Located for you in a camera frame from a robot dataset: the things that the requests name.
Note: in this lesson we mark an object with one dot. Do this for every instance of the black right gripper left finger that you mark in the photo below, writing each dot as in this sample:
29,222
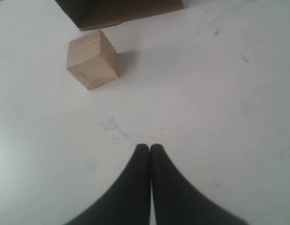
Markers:
128,200

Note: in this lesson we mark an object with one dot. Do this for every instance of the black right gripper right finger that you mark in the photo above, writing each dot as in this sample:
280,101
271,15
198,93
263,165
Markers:
176,201

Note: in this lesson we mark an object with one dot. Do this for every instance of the wooden cube block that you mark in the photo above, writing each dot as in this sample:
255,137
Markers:
93,60

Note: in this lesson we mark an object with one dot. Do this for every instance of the blue white cardboard box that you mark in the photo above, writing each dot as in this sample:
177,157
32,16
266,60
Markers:
96,14

